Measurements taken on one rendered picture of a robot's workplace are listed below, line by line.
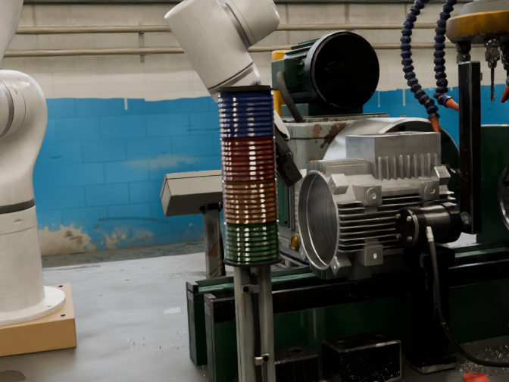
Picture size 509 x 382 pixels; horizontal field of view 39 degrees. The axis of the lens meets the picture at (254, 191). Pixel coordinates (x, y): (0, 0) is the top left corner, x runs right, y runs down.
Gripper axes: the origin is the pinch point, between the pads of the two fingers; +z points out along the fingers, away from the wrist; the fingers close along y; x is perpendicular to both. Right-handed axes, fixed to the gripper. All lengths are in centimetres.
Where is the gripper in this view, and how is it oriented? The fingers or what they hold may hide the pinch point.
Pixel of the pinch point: (287, 172)
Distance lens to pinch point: 118.2
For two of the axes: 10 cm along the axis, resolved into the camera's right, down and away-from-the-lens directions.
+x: 7.9, -5.7, 2.4
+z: 5.0, 8.2, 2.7
